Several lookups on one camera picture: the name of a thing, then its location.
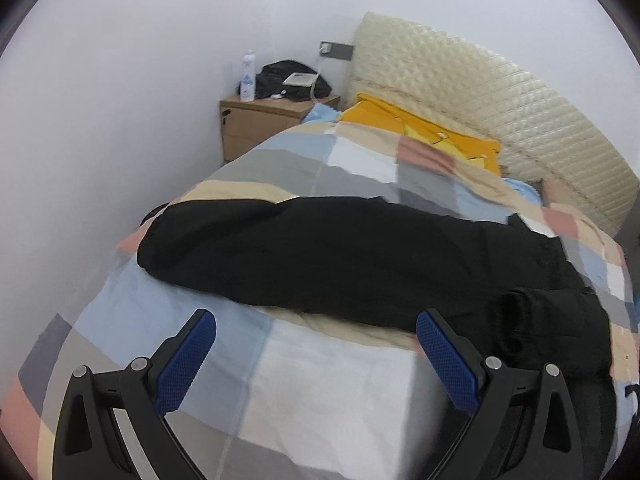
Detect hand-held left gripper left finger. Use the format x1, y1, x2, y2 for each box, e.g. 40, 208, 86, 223
52, 308, 217, 480

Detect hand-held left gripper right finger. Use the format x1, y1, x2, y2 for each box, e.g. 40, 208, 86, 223
416, 308, 584, 480

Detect black padded jacket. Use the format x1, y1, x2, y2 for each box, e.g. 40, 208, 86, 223
137, 195, 618, 480

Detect checked patchwork blanket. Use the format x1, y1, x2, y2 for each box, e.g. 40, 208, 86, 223
0, 119, 640, 480

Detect beige pink pillow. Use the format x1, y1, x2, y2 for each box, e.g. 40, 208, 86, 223
541, 178, 573, 207

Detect yellow pillow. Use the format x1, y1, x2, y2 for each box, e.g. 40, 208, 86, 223
340, 92, 502, 177

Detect wooden nightstand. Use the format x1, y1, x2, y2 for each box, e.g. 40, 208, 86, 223
219, 94, 342, 164

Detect cream quilted headboard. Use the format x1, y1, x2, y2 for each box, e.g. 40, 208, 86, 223
347, 11, 640, 238

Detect light blue bed sheet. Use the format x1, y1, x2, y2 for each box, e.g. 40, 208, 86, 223
301, 104, 344, 124

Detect clear water bottle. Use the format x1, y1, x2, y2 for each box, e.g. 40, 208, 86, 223
240, 50, 257, 103

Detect black bag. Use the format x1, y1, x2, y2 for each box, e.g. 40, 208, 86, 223
255, 60, 333, 100

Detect white charging cable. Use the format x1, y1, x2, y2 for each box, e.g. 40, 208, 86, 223
309, 45, 332, 103

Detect grey wall socket panel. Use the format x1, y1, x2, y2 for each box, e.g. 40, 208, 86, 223
319, 41, 355, 60

